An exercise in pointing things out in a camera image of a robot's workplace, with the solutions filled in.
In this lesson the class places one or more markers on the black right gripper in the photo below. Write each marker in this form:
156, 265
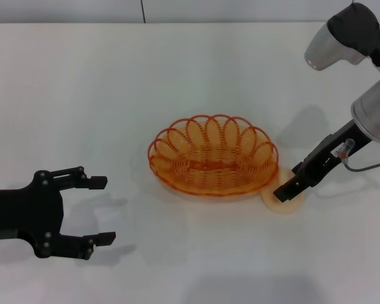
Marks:
326, 158

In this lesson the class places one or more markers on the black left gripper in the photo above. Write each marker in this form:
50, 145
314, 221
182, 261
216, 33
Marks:
28, 212

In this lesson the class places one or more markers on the pale round bread bun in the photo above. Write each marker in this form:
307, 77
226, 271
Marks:
274, 206

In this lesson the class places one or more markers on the orange woven plastic basket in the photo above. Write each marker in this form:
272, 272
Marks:
215, 158

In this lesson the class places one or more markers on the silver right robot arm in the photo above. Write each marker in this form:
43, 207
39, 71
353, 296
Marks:
370, 104

